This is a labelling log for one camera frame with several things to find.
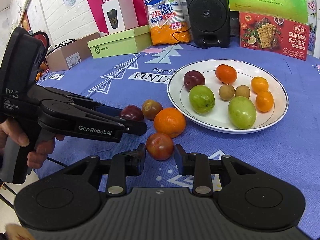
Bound green shoe box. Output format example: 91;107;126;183
87;25;152;59

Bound red cracker box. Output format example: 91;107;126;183
239;11;310;61

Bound person's left hand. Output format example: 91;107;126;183
0;121;66;170

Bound blue printed tablecloth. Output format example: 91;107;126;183
34;40;320;233

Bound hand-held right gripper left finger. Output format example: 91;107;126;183
64;144;147;197

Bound large orange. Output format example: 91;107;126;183
215;64;237;85
153;107;187;138

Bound black cables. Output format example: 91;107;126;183
47;38;76;55

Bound green apple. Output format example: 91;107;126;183
189;85;216;114

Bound black speaker cable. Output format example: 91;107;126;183
172;22;202;47

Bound brown longan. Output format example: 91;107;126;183
235;85;251;99
219;84;235;101

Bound brown cardboard box with label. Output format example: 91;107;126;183
46;32;100;70

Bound white plate with blue rim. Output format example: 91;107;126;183
167;60;289;131

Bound orange paper cup pack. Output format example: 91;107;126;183
142;0;192;46

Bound dark purple plum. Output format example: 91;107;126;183
119;105;144;122
184;70;206;92

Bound black speaker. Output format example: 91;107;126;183
184;0;231;48

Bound white box with cup print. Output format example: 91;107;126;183
101;0;139;35

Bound floral curtain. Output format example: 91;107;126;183
306;0;318;53

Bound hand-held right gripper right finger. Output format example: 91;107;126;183
174;144;253;196

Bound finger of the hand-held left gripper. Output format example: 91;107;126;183
57;91;123;117
72;102;148;143

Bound small yellow orange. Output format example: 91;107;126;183
251;76;269;94

